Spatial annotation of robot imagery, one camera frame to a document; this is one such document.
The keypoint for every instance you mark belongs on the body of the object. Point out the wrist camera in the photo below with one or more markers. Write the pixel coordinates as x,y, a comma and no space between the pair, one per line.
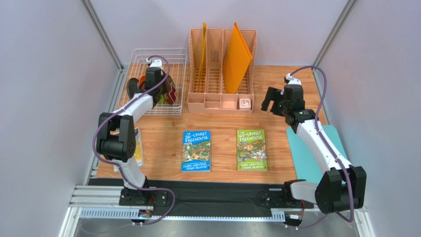
158,63
290,79

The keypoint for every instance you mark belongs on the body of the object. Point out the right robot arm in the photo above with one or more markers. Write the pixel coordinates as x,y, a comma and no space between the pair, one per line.
342,186

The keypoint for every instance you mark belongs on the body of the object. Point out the aluminium frame rail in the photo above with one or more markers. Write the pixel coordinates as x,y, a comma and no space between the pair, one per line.
103,202

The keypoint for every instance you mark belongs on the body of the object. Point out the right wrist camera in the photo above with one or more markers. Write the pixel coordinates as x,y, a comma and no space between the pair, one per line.
290,79

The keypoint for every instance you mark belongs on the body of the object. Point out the black plate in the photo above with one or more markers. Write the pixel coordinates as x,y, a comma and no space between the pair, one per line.
132,87

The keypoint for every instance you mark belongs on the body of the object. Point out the pink plastic file organizer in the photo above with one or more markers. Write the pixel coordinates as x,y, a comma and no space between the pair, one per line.
213,98

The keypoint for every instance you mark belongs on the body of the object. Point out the thin orange folder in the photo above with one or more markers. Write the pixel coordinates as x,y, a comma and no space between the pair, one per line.
203,55

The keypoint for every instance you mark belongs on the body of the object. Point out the red floral plate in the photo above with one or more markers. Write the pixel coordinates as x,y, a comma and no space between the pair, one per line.
170,95

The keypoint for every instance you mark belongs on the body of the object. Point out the blue treehouse book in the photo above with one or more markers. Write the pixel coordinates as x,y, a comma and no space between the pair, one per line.
196,151

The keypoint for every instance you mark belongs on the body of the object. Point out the black base mat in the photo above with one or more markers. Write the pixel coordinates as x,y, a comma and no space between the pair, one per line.
204,199

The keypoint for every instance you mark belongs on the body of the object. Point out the lime green plate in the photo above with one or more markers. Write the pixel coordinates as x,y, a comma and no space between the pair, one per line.
162,100

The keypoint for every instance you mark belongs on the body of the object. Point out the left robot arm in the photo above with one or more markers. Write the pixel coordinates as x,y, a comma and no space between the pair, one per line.
115,140

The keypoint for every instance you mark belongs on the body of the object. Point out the teal cutting board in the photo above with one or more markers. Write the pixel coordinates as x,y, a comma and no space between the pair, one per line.
306,166

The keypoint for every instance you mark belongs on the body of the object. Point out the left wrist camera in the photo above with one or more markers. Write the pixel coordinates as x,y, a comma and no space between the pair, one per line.
158,63

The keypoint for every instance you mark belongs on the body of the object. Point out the yellow book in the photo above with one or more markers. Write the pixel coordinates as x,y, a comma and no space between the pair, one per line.
138,152

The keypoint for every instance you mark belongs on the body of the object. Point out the green treehouse book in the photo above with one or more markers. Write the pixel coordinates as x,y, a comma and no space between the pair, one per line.
251,150

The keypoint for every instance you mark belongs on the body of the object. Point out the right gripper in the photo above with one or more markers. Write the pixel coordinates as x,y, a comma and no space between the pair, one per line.
274,98

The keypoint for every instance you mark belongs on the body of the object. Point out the white power adapter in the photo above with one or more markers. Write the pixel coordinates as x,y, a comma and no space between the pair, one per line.
245,104

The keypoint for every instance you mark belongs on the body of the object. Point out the large orange folder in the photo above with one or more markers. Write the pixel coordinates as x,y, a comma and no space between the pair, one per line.
236,62

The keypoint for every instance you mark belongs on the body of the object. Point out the white wire dish rack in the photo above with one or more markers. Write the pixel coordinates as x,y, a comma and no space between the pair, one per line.
174,64

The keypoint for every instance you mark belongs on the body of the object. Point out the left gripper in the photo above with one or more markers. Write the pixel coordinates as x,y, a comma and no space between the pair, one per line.
163,75

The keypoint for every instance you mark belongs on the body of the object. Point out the orange plate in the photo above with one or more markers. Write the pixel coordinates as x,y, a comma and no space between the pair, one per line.
141,83

